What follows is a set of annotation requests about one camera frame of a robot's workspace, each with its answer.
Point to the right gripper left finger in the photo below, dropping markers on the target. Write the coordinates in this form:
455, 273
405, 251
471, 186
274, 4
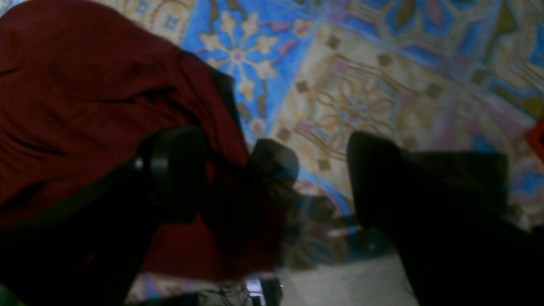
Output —
88, 248

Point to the dark red t-shirt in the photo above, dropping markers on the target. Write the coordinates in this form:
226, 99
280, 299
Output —
81, 86

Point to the patterned tablecloth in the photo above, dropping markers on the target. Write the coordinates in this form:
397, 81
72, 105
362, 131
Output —
303, 75

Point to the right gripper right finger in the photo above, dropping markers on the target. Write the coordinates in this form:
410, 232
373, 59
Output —
445, 213

